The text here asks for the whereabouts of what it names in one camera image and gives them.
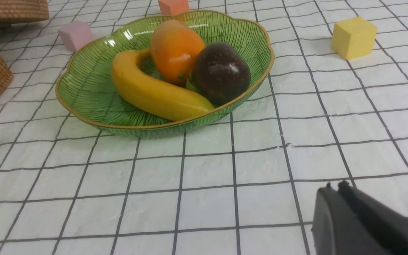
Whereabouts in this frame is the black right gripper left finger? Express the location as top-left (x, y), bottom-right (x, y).
top-left (311, 182), bottom-right (388, 255)

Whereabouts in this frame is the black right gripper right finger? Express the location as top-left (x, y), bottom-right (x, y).
top-left (338, 181), bottom-right (408, 255)

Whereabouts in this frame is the dark purple passion fruit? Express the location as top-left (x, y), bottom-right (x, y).
top-left (188, 42), bottom-right (251, 106)

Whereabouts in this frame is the yellow plastic banana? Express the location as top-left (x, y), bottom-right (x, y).
top-left (111, 49), bottom-right (214, 121)

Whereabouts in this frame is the orange plastic mango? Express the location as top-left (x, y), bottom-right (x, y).
top-left (149, 19), bottom-right (206, 84)

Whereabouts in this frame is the white checkered tablecloth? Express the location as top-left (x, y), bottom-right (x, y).
top-left (0, 0), bottom-right (408, 255)

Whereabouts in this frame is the yellow foam cube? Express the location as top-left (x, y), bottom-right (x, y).
top-left (331, 16), bottom-right (378, 60)

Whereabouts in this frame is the orange foam cube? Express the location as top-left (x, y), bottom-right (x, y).
top-left (158, 0), bottom-right (190, 16)

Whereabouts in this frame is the green glass leaf plate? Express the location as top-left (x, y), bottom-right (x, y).
top-left (56, 10), bottom-right (275, 137)

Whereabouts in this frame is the pink foam cube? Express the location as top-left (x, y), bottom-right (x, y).
top-left (58, 21), bottom-right (94, 53)

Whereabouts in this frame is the woven rattan basket lid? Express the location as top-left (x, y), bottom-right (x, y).
top-left (0, 0), bottom-right (50, 24)

